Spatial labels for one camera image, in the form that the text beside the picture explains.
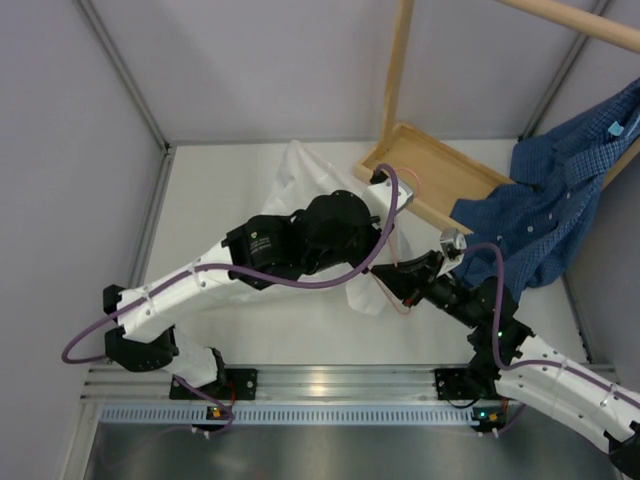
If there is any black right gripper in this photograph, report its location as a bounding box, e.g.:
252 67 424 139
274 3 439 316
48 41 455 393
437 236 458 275
371 250 482 329

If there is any pink wire hanger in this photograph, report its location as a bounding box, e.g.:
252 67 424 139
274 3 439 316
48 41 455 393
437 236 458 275
373 167 421 316

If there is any white shirt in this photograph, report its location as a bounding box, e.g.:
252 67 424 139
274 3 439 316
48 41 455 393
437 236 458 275
259 139 416 317

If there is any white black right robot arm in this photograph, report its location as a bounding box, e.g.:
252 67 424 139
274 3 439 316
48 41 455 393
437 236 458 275
372 251 639 479

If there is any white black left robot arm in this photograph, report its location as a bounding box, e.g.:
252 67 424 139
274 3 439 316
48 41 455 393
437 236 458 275
104 181 414 399

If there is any blue checked shirt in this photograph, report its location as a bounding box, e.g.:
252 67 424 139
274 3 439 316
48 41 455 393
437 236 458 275
450 81 639 300

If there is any wooden rack base tray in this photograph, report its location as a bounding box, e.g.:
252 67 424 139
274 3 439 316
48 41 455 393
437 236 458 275
353 122 512 234

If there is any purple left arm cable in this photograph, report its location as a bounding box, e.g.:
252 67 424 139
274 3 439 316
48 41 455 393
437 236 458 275
60 162 401 436

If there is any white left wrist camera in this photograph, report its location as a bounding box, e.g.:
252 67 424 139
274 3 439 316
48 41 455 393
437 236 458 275
362 170 414 216

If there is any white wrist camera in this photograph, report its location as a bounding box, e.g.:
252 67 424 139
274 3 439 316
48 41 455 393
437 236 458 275
362 170 414 216
439 228 467 261

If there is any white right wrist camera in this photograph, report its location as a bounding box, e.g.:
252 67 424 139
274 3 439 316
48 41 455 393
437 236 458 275
439 228 467 261

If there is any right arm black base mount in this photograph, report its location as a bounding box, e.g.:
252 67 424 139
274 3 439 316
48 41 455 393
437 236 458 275
434 367 500 403

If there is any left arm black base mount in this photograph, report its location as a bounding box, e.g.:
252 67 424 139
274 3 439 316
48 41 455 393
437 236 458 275
169 368 258 401

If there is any aluminium frame rail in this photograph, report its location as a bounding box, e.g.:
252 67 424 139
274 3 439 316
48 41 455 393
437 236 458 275
81 365 462 405

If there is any grey slotted cable duct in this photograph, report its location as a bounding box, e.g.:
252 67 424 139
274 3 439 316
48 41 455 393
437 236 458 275
100 404 504 427

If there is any wooden rack frame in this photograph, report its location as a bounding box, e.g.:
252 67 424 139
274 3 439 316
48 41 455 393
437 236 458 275
382 0 640 191

